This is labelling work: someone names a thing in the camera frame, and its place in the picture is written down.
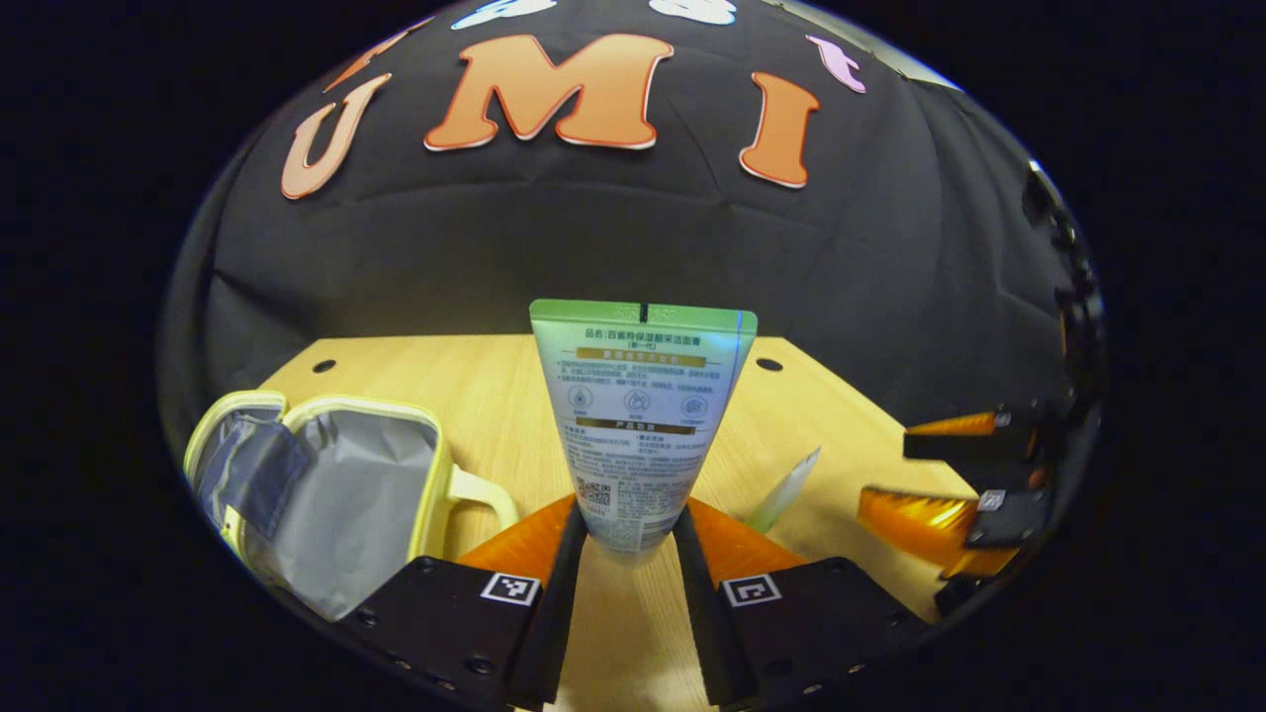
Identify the large green white tube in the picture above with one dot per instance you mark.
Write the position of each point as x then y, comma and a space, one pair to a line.
643, 415

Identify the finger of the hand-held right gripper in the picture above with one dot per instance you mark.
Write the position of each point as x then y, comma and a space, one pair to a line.
1009, 519
969, 445

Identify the slim pale green tube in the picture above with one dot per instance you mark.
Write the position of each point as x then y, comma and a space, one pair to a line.
786, 494

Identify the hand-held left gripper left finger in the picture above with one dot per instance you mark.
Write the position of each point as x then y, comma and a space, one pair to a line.
559, 613

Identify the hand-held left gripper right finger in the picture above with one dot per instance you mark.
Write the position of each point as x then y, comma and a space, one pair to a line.
707, 623

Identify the pale yellow suitcase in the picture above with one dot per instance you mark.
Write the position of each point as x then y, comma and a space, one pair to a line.
346, 494

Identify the black backdrop cloth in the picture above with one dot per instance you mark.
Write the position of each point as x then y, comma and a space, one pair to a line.
593, 227

